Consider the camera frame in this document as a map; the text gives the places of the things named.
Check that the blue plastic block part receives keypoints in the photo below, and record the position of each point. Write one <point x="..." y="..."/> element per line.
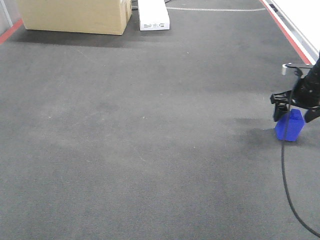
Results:
<point x="290" y="125"/>

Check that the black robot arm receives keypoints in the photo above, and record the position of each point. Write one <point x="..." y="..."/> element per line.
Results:
<point x="315" y="72"/>

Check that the white labelled carton box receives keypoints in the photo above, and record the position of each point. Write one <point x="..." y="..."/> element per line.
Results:
<point x="153" y="15"/>

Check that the red conveyor side rail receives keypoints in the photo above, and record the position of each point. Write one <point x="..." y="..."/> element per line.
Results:
<point x="298" y="47"/>

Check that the large brown cardboard box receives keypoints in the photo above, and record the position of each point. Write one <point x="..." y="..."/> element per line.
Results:
<point x="107" y="17"/>

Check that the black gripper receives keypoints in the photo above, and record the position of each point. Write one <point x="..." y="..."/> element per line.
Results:
<point x="305" y="94"/>

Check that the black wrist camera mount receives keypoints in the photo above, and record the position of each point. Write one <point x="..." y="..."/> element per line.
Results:
<point x="300" y="69"/>

